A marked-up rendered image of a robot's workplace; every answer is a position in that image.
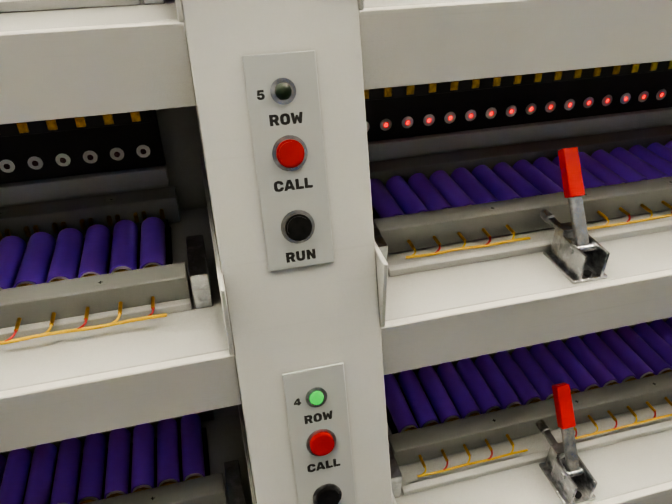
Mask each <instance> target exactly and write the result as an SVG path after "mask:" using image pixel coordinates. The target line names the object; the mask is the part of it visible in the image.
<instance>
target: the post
mask: <svg viewBox="0 0 672 504"><path fill-rule="evenodd" d="M181 3H182V9H183V16H184V23H185V30H186V36H187V43H188V50H189V56H190V63H191V70H192V76H193V83H194V90H195V96H196V103H197V105H196V113H197V119H198V126H199V132H200V139H201V146H202V152H203V157H204V163H205V170H206V176H207V182H208V188H209V194H210V200H211V206H212V212H213V219H214V225H215V231H216V237H217V243H218V249H219V255H220V261H221V268H222V274H223V280H224V286H225V292H226V299H227V306H228V312H229V319H230V326H231V333H232V339H233V346H234V353H235V360H236V366H237V373H238V380H239V386H240V393H241V400H242V404H241V405H242V412H243V418H244V424H245V431H246V437H247V443H248V449H249V456H250V462H251V468H252V475H253V481H254V487H255V494H256V500H257V504H298V498H297V490H296V482H295V474H294V466H293V458H292V450H291V442H290V434H289V426H288V419H287V411H286V403H285V395H284V387H283V379H282V374H285V373H290V372H295V371H301V370H306V369H311V368H316V367H321V366H326V365H331V364H337V363H342V362H343V363H344V374H345V385H346V396H347V406H348V417H349V428H350V439H351V450H352V461H353V472H354V483H355V494H356V504H393V500H392V486H391V471H390V457H389V442H388V428H387V413H386V399H385V385H384V370H383V356H382V341H381V327H380V312H379V298H378V284H377V269H376V255H375V240H374V226H373V211H372V197H371V182H370V168H369V154H368V139H367V125H366V110H365V96H364V81H363V67H362V53H361V38H360V24H359V9H358V0H181ZM310 50H315V56H316V67H317V78H318V89H319V100H320V111H321V122H322V133H323V144H324V155H325V166H326V177H327V188H328V198H329V209H330V220H331V231H332V242H333V253H334V262H328V263H322V264H316V265H309V266H303V267H296V268H290V269H284V270H277V271H271V272H270V271H269V268H268V261H267V253H266V245H265V237H264V229H263V221H262V213H261V205H260V197H259V190H258V182H257V174H256V166H255V158H254V150H253V142H252V134H251V126H250V118H249V111H248V103H247V95H246V87H245V79H244V71H243V63H242V56H247V55H260V54H272V53H285V52H297V51H310Z"/></svg>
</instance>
